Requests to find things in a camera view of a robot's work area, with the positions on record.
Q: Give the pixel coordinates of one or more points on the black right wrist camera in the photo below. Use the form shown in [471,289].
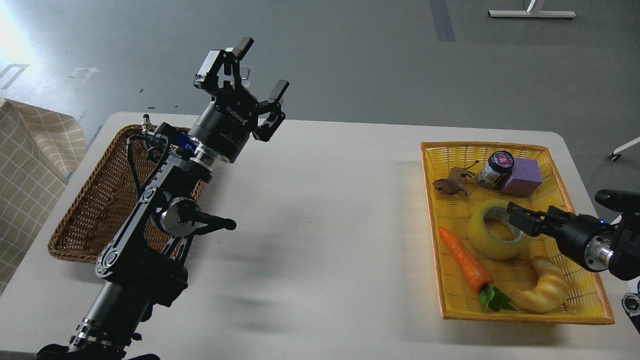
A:
[622,202]

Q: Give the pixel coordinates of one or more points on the toy croissant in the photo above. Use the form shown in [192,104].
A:
[550,291]

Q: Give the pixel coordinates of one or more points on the yellow plastic basket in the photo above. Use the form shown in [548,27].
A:
[587,302]

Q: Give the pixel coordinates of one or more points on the purple foam block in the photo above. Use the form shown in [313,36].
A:
[524,178]

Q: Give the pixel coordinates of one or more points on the white stand base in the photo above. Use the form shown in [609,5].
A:
[532,9]

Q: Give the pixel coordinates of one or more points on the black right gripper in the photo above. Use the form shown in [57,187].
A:
[584,239]

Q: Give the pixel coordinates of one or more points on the small dark jar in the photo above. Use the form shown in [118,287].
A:
[499,165]

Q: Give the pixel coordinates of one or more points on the yellow tape roll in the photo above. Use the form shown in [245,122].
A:
[487,242]

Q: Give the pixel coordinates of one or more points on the orange toy carrot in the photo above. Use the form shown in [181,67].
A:
[477,276]

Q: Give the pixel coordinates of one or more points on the brown toy animal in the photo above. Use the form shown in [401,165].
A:
[453,183]

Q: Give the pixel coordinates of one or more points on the beige checkered cloth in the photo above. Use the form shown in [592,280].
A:
[39,149]

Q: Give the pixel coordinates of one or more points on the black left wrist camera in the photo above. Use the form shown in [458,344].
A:
[174,136]

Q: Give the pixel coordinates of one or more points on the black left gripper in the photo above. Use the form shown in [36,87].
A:
[224,126]

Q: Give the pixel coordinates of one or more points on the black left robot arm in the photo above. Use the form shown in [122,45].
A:
[143,265]

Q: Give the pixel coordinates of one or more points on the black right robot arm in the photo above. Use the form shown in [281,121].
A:
[625,261]

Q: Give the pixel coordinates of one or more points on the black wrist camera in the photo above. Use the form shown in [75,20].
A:
[622,202]
[174,136]

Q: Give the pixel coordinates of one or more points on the brown wicker basket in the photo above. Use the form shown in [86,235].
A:
[102,205]

